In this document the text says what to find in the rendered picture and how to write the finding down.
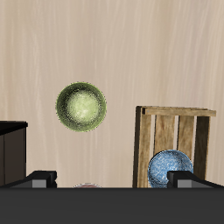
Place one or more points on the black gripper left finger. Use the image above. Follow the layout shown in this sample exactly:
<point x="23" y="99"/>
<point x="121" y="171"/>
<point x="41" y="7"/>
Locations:
<point x="43" y="176"/>

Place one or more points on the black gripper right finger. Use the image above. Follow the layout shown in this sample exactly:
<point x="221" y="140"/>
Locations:
<point x="178" y="176"/>

